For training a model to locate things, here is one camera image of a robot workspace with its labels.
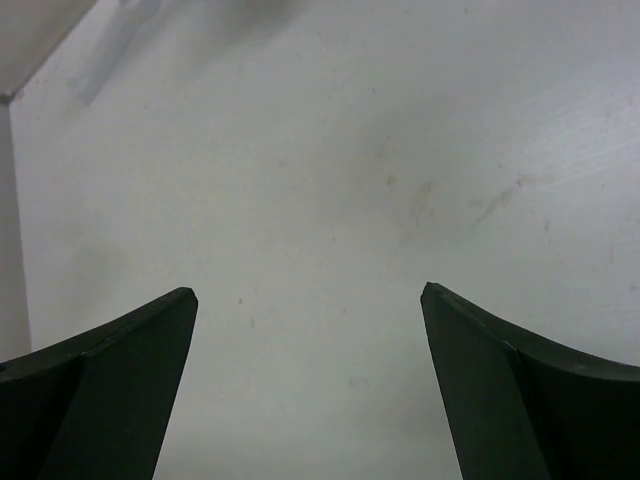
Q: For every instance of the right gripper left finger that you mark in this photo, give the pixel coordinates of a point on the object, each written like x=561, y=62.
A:
x=97, y=405

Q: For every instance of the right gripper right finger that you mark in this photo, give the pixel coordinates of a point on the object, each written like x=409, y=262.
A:
x=521, y=406

